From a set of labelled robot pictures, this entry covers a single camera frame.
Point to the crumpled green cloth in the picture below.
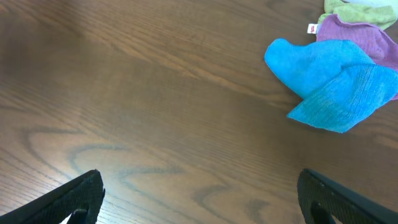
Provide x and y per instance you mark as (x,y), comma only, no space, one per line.
(381,16)

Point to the blue cloth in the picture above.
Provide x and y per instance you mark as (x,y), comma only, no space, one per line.
(330,116)

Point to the purple cloth with tag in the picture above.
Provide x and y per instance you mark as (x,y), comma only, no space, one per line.
(360,37)

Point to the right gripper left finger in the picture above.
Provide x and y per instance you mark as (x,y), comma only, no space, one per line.
(79,200)

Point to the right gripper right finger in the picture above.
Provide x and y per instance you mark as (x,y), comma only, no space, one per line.
(324,201)

